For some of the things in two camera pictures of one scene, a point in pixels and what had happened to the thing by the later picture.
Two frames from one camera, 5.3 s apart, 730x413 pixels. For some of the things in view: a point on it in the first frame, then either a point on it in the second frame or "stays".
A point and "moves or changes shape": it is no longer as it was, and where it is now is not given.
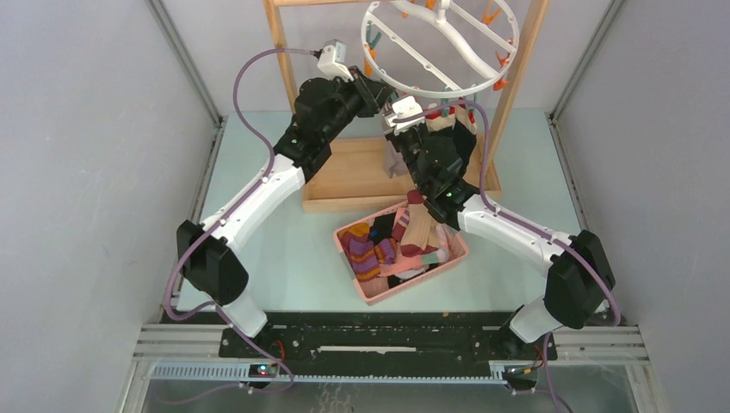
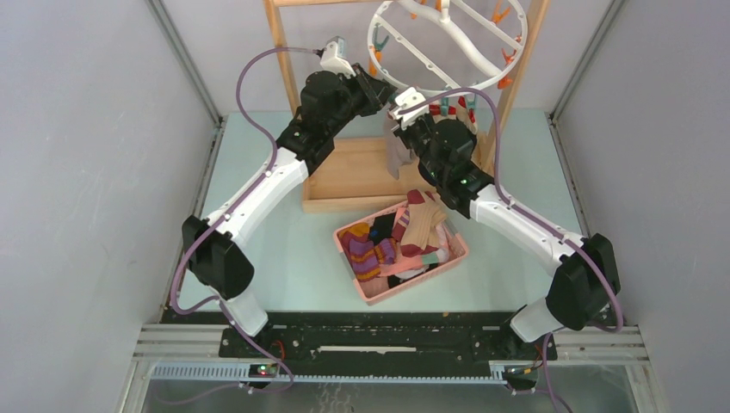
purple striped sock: (367, 258) stays
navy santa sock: (465, 144) moves or changes shape
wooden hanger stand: (353, 176) stays
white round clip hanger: (439, 49) stays
